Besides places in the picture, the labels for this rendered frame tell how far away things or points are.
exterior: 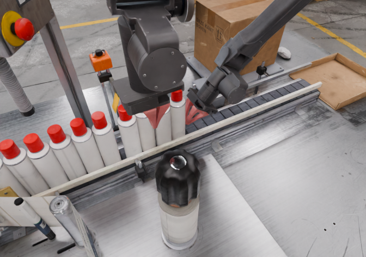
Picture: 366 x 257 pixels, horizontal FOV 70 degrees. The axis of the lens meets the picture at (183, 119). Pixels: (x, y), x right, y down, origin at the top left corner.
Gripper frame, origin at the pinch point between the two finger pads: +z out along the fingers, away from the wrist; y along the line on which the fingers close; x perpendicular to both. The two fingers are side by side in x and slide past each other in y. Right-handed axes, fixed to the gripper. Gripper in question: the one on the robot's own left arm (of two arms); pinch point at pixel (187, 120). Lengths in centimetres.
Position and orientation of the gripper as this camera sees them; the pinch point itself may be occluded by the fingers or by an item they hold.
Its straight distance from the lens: 84.1
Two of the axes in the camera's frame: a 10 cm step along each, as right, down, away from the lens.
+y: 4.7, 6.4, -6.1
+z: -5.7, 7.5, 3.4
